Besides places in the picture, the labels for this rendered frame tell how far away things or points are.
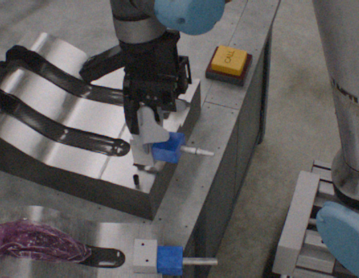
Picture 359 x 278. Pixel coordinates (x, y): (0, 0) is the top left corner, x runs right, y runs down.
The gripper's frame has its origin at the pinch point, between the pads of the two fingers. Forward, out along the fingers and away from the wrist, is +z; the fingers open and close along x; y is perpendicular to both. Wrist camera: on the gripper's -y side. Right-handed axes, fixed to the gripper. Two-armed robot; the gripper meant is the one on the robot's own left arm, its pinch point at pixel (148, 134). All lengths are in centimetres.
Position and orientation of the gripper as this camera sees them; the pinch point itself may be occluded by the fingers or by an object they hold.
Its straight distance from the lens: 106.0
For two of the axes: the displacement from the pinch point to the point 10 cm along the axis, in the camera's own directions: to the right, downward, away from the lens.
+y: 9.3, 1.5, -3.3
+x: 3.4, -6.5, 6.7
